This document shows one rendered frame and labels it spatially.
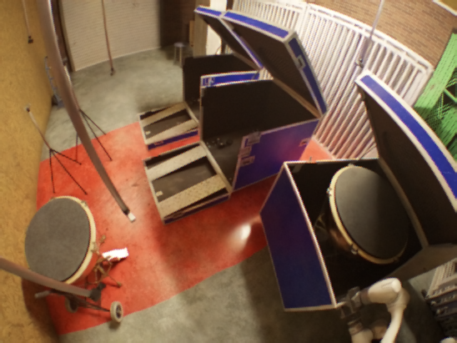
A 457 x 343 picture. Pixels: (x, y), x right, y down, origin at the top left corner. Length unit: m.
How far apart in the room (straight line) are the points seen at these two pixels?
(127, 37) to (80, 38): 1.51
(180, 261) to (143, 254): 0.39
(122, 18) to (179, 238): 6.23
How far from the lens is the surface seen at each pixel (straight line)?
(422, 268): 2.57
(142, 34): 7.02
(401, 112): 1.09
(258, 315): 2.03
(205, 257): 2.02
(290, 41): 1.34
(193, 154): 2.49
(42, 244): 1.67
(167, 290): 1.99
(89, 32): 6.86
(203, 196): 2.15
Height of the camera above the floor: 1.96
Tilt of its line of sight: 51 degrees down
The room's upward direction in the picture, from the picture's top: 10 degrees clockwise
